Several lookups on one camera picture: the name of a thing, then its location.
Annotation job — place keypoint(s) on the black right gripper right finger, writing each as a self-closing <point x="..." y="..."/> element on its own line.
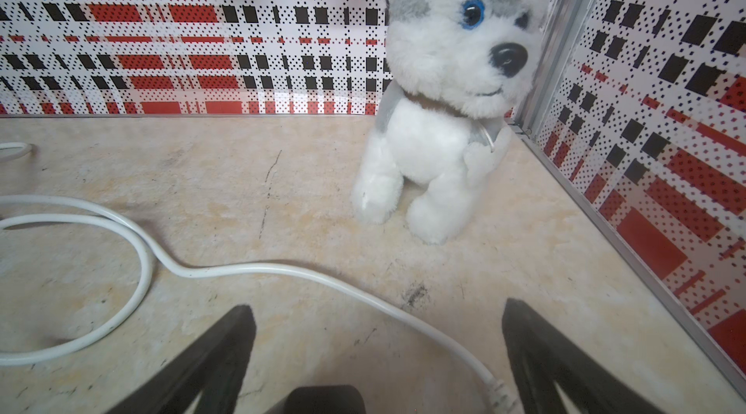
<point x="545" y="363"/>

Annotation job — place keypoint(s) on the grey white husky plush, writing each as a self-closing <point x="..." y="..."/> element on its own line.
<point x="458" y="66"/>

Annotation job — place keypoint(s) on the black power strip with cord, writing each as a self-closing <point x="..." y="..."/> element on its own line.
<point x="501" y="398"/>

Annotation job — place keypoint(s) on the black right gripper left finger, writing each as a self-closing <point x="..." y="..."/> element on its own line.
<point x="210" y="371"/>

